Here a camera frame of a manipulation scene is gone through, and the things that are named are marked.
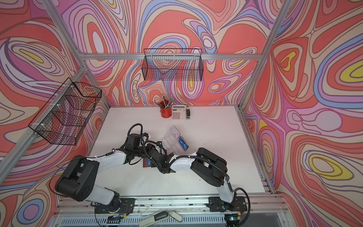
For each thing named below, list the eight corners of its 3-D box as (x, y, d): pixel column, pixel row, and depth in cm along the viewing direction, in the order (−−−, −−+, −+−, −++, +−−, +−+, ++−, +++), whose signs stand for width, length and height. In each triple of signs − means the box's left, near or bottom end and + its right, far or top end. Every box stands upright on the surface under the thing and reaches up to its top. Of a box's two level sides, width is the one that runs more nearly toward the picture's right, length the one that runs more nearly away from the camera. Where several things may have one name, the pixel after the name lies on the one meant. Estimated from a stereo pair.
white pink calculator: (171, 120, 113) (170, 117, 110) (172, 107, 122) (171, 104, 120) (186, 120, 113) (186, 117, 110) (185, 107, 122) (185, 104, 120)
